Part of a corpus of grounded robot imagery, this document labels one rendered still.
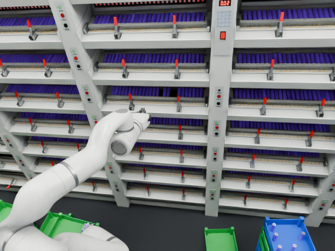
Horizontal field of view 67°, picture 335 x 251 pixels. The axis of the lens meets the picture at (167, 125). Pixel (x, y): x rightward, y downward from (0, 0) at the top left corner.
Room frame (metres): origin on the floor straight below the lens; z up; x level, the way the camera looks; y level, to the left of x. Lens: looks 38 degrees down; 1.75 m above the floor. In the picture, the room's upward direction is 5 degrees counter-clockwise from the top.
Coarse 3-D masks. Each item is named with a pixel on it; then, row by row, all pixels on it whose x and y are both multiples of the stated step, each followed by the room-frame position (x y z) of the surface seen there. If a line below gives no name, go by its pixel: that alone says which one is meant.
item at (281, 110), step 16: (240, 96) 1.12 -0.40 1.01; (256, 96) 1.11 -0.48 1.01; (272, 96) 1.09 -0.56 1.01; (288, 96) 1.08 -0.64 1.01; (304, 96) 1.07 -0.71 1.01; (320, 96) 1.05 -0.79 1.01; (240, 112) 1.05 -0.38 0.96; (256, 112) 1.03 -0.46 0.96; (272, 112) 1.02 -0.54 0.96; (288, 112) 1.01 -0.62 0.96; (304, 112) 0.99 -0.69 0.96; (320, 112) 0.96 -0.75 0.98
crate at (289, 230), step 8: (264, 224) 0.71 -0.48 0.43; (280, 224) 0.72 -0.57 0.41; (288, 224) 0.71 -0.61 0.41; (296, 224) 0.71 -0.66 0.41; (304, 224) 0.68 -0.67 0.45; (272, 232) 0.68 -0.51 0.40; (280, 232) 0.67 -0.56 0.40; (288, 232) 0.67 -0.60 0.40; (296, 232) 0.67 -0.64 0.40; (280, 240) 0.63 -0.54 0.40; (288, 240) 0.63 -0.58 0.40; (296, 240) 0.62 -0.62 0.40; (304, 240) 0.62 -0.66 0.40; (272, 248) 0.58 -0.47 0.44; (288, 248) 0.59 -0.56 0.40; (296, 248) 0.58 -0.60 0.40; (304, 248) 0.58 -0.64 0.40; (312, 248) 0.56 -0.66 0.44
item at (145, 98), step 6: (108, 96) 1.26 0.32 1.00; (114, 96) 1.25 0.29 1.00; (120, 96) 1.24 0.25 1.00; (126, 96) 1.24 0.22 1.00; (132, 96) 1.23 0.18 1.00; (138, 96) 1.22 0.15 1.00; (144, 96) 1.22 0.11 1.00; (126, 102) 1.21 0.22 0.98; (192, 102) 1.14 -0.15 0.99; (198, 102) 1.14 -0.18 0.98; (204, 102) 1.13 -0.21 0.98
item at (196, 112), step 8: (104, 88) 1.30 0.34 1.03; (208, 88) 1.23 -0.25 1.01; (104, 96) 1.26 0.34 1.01; (208, 96) 1.17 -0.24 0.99; (104, 104) 1.23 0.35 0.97; (112, 104) 1.22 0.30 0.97; (120, 104) 1.21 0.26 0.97; (176, 104) 1.16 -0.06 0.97; (184, 104) 1.15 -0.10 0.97; (200, 104) 1.13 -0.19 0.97; (208, 104) 1.07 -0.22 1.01; (104, 112) 1.19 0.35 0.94; (112, 112) 1.18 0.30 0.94; (152, 112) 1.13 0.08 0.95; (160, 112) 1.12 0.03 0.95; (168, 112) 1.11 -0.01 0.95; (184, 112) 1.10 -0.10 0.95; (192, 112) 1.09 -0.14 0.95; (200, 112) 1.08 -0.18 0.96; (208, 112) 1.05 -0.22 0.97
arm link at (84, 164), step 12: (108, 120) 0.69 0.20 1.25; (120, 120) 0.69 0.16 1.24; (132, 120) 0.73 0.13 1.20; (96, 132) 0.65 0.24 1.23; (108, 132) 0.64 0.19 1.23; (96, 144) 0.62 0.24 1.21; (108, 144) 0.62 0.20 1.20; (72, 156) 0.57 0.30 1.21; (84, 156) 0.57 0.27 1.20; (96, 156) 0.58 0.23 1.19; (72, 168) 0.52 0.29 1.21; (84, 168) 0.53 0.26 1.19; (96, 168) 0.56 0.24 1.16; (84, 180) 0.52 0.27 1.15
